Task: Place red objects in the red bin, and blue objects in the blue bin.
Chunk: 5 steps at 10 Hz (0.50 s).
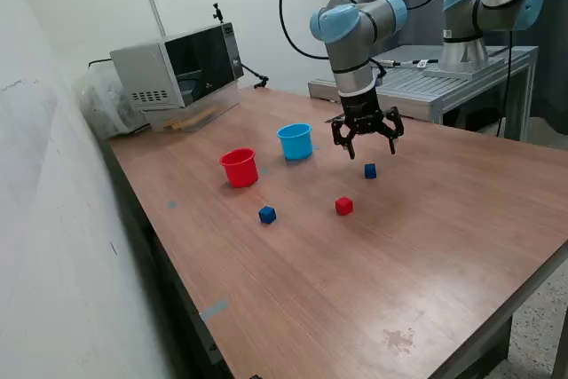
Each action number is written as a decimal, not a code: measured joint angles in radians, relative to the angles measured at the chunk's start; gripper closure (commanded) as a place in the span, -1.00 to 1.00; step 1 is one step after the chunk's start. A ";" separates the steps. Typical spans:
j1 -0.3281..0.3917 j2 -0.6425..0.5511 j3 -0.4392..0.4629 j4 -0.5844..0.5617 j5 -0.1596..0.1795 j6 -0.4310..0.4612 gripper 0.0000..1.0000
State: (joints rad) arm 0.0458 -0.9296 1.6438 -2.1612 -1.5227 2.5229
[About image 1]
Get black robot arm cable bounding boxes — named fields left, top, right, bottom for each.
left=278, top=0, right=467, bottom=60

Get large grey tape piece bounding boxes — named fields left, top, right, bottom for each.
left=199, top=299, right=230, bottom=322

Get clear plastic box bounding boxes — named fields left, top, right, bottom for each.
left=144, top=85, right=243, bottom=134

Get clear plastic bag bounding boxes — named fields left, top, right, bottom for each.
left=73, top=70, right=150, bottom=140

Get wooden sticks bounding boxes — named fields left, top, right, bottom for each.
left=162, top=112, right=215, bottom=132

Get black hanging cable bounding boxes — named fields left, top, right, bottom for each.
left=495, top=30, right=516, bottom=138

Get red plastic cup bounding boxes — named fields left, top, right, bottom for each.
left=219, top=147, right=260, bottom=188

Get cable with white tags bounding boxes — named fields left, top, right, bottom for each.
left=397, top=58, right=440, bottom=70

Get white thin rod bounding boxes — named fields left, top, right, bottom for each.
left=148, top=0, right=168, bottom=38

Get dark grey curtain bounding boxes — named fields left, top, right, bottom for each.
left=345, top=0, right=568, bottom=136

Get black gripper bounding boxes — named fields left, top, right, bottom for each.
left=331, top=87, right=406, bottom=161

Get silver microwave oven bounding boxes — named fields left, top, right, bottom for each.
left=109, top=21, right=245, bottom=112

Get blue plastic cup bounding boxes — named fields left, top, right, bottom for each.
left=276, top=122, right=314, bottom=162

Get aluminium robot base table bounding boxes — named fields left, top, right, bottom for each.
left=308, top=44, right=540, bottom=140

